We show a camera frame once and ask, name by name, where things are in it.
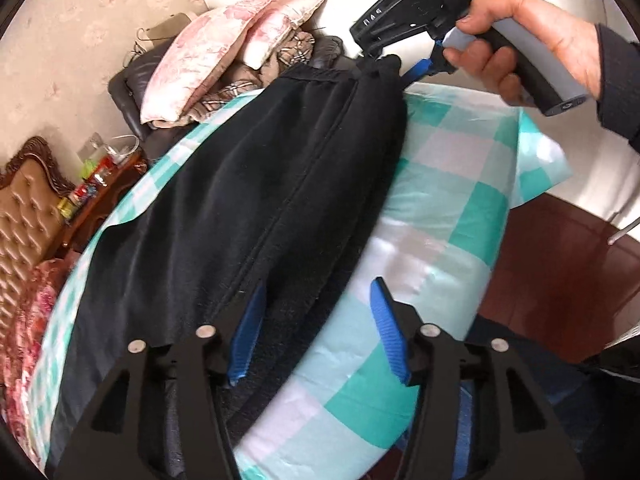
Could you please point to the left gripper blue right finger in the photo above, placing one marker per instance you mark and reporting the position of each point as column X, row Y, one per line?
column 394, row 342

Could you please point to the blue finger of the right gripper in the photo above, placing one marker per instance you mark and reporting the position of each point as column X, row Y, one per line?
column 434, row 64

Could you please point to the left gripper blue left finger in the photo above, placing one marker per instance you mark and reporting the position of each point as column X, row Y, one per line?
column 245, row 335

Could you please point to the black pants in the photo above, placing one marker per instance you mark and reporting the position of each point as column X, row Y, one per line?
column 283, row 195

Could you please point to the dark sleeve right forearm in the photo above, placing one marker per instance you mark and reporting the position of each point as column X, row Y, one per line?
column 619, row 102

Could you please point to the person's right hand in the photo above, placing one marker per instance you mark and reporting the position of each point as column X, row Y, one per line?
column 572, row 40

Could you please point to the teal checkered bed sheet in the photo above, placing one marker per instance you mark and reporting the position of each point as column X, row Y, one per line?
column 467, row 161

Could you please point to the pile of folded blankets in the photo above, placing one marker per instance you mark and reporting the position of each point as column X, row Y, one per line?
column 299, row 47

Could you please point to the dark wooden nightstand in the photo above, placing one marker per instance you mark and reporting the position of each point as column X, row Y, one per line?
column 76, row 234

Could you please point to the pink floral pillow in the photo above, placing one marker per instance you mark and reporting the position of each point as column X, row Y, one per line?
column 197, row 58

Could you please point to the red floral quilt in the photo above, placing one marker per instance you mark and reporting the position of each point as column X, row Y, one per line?
column 22, row 347

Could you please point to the clutter of items on nightstand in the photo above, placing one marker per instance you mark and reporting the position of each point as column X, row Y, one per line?
column 102, row 163

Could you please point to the tufted tan headboard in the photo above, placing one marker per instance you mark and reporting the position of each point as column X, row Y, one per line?
column 32, row 185

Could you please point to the black leather chair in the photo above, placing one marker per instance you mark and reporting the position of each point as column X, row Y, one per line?
column 127, row 87

